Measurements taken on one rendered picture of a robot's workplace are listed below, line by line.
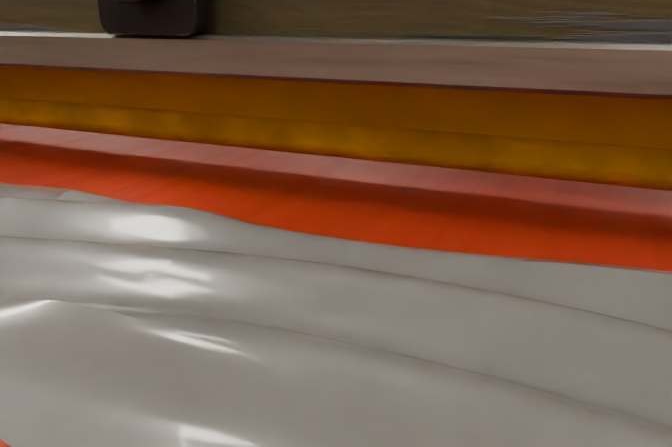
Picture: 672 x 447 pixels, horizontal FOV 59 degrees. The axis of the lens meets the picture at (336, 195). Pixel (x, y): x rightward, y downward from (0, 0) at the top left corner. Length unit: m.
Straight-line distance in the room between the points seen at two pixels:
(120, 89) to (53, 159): 0.03
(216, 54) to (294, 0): 0.02
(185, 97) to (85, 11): 0.04
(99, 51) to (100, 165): 0.04
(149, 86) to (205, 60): 0.05
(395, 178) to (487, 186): 0.03
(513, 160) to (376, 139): 0.04
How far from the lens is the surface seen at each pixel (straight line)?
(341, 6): 0.16
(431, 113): 0.16
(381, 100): 0.17
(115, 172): 0.19
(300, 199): 0.15
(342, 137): 0.17
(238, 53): 0.16
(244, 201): 0.15
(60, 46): 0.19
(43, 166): 0.21
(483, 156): 0.16
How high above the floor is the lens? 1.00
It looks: 17 degrees down
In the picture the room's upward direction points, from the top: straight up
